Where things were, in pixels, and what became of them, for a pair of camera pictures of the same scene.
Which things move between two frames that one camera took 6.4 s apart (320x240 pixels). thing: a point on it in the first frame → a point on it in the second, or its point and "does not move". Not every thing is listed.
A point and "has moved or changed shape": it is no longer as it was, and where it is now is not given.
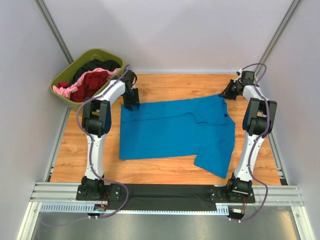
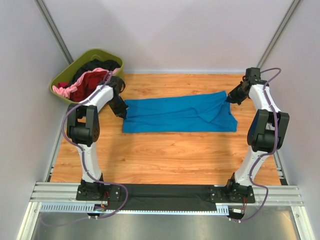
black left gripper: (131, 100) → (119, 107)
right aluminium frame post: (292, 9) does not move
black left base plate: (109, 192) does not move
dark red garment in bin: (90, 86) does not move
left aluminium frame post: (54, 30) does not move
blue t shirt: (200, 126) has moved or changed shape
